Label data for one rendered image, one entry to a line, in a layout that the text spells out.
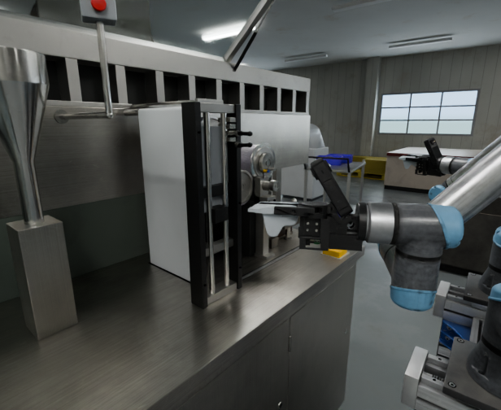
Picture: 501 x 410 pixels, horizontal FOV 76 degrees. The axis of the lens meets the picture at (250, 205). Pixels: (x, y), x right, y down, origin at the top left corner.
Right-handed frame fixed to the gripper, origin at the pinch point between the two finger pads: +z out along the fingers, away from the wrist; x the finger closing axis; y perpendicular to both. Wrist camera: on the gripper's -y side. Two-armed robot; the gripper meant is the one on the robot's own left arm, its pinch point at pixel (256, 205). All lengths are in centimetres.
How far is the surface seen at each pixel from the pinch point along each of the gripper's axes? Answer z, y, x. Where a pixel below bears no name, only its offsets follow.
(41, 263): 49, 15, -1
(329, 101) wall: -43, -215, 970
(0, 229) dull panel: 73, 11, 10
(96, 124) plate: 59, -20, 32
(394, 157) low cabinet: -172, -37, 667
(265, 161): 7, -10, 55
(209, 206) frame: 16.0, 3.1, 18.9
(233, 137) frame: 11.2, -15.0, 23.5
